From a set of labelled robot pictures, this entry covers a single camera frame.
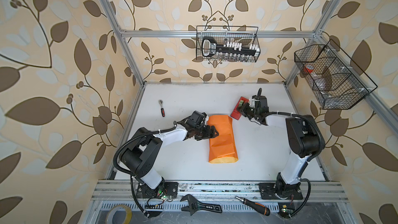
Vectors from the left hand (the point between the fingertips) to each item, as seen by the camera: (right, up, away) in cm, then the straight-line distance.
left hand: (215, 134), depth 87 cm
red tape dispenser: (+14, +11, +10) cm, 20 cm away
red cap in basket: (+54, +38, +2) cm, 66 cm away
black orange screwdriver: (+17, -28, -18) cm, 38 cm away
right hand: (+15, +14, +11) cm, 23 cm away
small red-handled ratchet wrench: (-37, +18, +22) cm, 47 cm away
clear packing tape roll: (-47, -30, -21) cm, 59 cm away
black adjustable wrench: (-11, -29, -16) cm, 35 cm away
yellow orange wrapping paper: (+3, -6, -7) cm, 9 cm away
